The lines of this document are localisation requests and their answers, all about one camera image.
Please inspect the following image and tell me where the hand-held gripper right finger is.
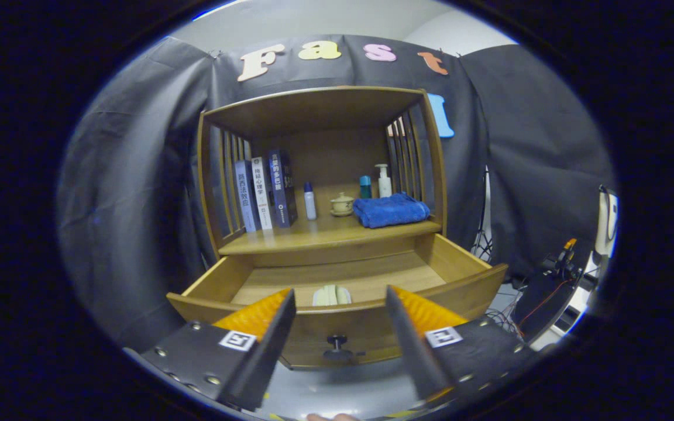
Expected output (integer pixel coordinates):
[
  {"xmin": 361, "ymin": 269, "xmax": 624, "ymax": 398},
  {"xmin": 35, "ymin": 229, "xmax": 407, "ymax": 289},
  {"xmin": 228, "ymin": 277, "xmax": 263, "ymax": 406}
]
[{"xmin": 385, "ymin": 285, "xmax": 539, "ymax": 404}]

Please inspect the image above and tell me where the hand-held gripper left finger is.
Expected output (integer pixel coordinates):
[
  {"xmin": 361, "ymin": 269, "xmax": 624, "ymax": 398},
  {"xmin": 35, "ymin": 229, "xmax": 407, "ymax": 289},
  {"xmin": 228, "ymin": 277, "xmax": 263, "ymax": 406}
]
[{"xmin": 138, "ymin": 288, "xmax": 297, "ymax": 412}]

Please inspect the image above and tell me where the wooden drawer with black knob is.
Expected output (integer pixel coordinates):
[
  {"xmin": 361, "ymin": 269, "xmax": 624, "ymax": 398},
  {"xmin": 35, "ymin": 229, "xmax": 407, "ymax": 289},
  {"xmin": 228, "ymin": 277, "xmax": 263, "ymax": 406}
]
[{"xmin": 166, "ymin": 233, "xmax": 509, "ymax": 370}]

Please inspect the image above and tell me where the green scrubbing brush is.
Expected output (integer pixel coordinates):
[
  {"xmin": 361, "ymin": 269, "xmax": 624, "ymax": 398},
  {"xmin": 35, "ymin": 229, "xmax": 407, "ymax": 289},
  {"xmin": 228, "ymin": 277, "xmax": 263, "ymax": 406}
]
[{"xmin": 312, "ymin": 284, "xmax": 352, "ymax": 306}]

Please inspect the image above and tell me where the wooden countertop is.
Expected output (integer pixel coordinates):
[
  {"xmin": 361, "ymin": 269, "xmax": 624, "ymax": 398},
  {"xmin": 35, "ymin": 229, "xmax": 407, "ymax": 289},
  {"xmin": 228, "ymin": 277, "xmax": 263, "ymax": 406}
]
[{"xmin": 218, "ymin": 193, "xmax": 443, "ymax": 256}]

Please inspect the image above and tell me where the wooden cabinet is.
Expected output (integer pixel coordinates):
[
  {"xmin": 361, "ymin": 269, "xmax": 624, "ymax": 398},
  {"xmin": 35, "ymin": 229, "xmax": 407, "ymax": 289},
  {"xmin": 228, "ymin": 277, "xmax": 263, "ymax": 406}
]
[{"xmin": 197, "ymin": 86, "xmax": 449, "ymax": 271}]

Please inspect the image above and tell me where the black tripod stand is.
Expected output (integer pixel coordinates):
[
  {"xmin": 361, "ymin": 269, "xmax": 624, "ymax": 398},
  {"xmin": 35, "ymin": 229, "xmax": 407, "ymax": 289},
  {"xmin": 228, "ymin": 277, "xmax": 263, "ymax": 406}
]
[{"xmin": 470, "ymin": 167, "xmax": 494, "ymax": 263}]

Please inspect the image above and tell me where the folded blue towel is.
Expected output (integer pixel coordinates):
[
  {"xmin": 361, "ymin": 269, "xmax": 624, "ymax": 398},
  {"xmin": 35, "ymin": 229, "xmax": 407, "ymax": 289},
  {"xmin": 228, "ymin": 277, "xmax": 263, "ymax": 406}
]
[{"xmin": 353, "ymin": 192, "xmax": 431, "ymax": 229}]

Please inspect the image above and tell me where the pale blue book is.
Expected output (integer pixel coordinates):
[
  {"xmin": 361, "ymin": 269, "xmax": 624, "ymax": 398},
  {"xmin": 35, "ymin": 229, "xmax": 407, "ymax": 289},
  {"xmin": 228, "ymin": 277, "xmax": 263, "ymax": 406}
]
[{"xmin": 234, "ymin": 160, "xmax": 262, "ymax": 233}]

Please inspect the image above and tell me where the white book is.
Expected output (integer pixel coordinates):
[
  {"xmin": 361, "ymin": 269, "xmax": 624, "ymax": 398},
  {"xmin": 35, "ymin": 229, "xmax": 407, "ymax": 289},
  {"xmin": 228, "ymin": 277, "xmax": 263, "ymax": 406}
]
[{"xmin": 250, "ymin": 156, "xmax": 274, "ymax": 230}]

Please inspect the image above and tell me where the beige lidded teacup with saucer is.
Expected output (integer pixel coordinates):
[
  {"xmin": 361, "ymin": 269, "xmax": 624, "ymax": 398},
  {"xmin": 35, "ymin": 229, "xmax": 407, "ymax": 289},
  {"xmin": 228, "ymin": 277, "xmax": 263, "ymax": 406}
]
[{"xmin": 330, "ymin": 192, "xmax": 355, "ymax": 217}]

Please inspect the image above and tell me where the white pump bottle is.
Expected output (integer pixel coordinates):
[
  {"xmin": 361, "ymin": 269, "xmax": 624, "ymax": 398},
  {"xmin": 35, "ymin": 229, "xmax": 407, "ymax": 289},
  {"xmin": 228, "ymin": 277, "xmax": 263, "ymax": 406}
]
[{"xmin": 374, "ymin": 164, "xmax": 393, "ymax": 198}]

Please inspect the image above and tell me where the dark blue book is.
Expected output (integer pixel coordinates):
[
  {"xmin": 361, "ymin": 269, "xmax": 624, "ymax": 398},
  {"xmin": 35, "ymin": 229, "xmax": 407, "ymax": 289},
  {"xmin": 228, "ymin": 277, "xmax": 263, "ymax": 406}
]
[{"xmin": 265, "ymin": 149, "xmax": 298, "ymax": 228}]

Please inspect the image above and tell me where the black clamp with orange tip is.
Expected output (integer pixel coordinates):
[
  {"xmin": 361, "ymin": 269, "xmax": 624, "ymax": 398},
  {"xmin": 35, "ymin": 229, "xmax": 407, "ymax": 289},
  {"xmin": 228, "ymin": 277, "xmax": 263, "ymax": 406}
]
[{"xmin": 542, "ymin": 238, "xmax": 580, "ymax": 281}]

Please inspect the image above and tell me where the white appliance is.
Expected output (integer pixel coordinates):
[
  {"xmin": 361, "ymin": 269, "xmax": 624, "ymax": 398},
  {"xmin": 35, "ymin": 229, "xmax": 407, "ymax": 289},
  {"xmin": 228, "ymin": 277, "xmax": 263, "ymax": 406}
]
[{"xmin": 593, "ymin": 186, "xmax": 620, "ymax": 258}]

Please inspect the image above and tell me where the black device with cables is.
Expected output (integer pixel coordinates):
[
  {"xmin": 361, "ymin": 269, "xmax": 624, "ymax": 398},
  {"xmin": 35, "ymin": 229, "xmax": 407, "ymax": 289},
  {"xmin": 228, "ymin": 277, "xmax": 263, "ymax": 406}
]
[{"xmin": 513, "ymin": 272, "xmax": 577, "ymax": 343}]

